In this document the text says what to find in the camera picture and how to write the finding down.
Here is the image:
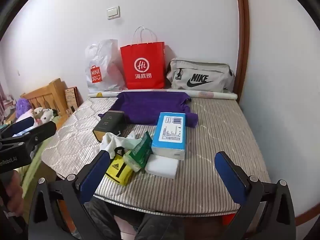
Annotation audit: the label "dark green wipe packet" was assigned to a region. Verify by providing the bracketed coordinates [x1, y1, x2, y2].
[130, 131, 153, 168]

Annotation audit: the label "white spotted plush toy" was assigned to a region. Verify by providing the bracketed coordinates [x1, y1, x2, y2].
[32, 107, 54, 124]

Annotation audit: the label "white sock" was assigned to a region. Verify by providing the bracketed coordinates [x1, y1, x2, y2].
[93, 132, 125, 155]

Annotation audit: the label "person's dark trousers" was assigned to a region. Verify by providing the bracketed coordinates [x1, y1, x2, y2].
[85, 200, 175, 240]

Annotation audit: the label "brown wooden door frame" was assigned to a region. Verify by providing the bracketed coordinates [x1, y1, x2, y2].
[234, 0, 250, 103]

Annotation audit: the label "white sponge block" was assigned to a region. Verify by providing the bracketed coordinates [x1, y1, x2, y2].
[145, 154, 179, 180]

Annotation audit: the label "person's left hand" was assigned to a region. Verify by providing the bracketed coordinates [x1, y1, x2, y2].
[5, 170, 25, 207]

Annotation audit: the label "light green tissue packet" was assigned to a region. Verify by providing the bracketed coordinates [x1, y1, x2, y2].
[122, 150, 145, 172]

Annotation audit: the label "mint green sock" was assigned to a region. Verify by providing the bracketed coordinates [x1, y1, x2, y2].
[120, 131, 140, 153]

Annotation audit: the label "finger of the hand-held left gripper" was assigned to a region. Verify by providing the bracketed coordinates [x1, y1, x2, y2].
[15, 121, 57, 153]
[5, 117, 35, 137]

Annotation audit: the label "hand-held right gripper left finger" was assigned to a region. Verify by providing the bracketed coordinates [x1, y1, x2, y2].
[27, 150, 118, 240]

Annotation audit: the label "grey waist bag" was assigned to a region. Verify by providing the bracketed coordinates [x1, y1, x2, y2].
[166, 57, 235, 92]

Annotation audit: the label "brown printed notebook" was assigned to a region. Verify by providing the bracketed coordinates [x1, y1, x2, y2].
[64, 87, 83, 113]

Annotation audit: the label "dark green tin box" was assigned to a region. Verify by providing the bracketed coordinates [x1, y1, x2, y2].
[93, 110, 125, 143]

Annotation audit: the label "green blanket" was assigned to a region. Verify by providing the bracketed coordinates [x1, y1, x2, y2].
[19, 116, 67, 188]

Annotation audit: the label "white light switch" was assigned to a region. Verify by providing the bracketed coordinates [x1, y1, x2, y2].
[107, 6, 120, 20]

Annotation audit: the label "striped quilted mat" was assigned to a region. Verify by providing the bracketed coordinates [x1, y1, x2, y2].
[41, 96, 272, 215]

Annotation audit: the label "purple plush toy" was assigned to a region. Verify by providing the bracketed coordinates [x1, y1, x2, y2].
[15, 98, 33, 118]

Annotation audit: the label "white plastic shopping bag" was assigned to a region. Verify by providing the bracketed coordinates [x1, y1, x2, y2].
[85, 39, 127, 93]

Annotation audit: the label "red paper bag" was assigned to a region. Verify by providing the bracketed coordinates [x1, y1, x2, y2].
[120, 26, 166, 90]

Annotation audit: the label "small yellow duffel bag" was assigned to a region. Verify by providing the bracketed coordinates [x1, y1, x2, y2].
[105, 147, 133, 186]

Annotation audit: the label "blue box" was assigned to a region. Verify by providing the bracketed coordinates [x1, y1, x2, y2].
[152, 112, 187, 160]

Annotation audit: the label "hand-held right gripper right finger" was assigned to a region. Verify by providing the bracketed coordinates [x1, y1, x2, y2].
[214, 151, 297, 240]

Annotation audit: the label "light wooden headboard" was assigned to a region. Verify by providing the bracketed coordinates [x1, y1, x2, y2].
[20, 78, 69, 124]

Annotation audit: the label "purple towel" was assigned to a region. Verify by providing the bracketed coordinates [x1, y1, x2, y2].
[98, 92, 199, 128]

